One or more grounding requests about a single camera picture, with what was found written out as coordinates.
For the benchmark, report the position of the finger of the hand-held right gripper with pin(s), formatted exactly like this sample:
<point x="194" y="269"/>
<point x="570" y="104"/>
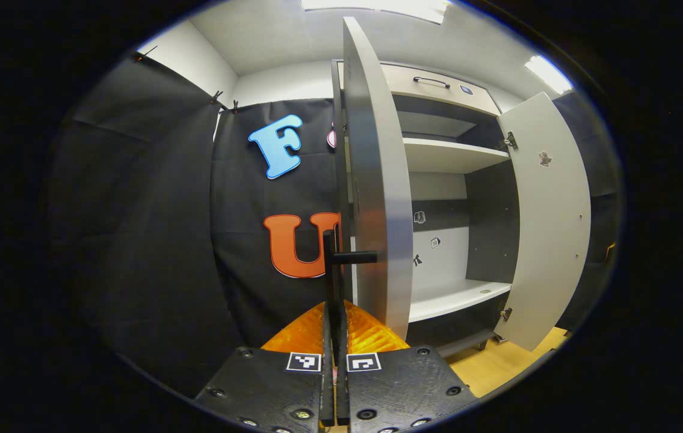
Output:
<point x="610" y="252"/>

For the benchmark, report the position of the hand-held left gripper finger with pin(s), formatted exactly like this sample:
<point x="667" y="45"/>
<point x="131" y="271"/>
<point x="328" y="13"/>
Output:
<point x="327" y="397"/>
<point x="342" y="397"/>

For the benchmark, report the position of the grey cabinet door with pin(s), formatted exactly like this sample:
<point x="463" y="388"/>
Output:
<point x="383" y="180"/>
<point x="552" y="240"/>

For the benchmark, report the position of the grey double-door shoe cabinet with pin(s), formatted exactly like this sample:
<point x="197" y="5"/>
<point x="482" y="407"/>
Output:
<point x="491" y="228"/>

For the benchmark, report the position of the metal door hinge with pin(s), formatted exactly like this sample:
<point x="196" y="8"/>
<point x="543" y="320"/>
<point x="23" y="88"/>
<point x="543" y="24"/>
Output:
<point x="509" y="141"/>
<point x="505" y="313"/>

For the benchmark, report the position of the grey cabinet shelf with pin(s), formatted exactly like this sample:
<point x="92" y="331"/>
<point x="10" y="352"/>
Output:
<point x="449" y="157"/>
<point x="449" y="300"/>

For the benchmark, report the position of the grey cabinet drawer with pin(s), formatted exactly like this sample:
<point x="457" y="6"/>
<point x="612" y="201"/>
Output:
<point x="437" y="96"/>

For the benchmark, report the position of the narrow ceiling light panel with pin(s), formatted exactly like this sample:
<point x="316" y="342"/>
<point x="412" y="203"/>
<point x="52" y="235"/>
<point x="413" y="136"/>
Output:
<point x="549" y="73"/>

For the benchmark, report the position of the black backdrop cloth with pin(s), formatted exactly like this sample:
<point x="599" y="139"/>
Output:
<point x="148" y="228"/>

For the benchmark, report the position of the wide ceiling light panel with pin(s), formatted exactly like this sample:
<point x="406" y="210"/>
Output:
<point x="377" y="7"/>

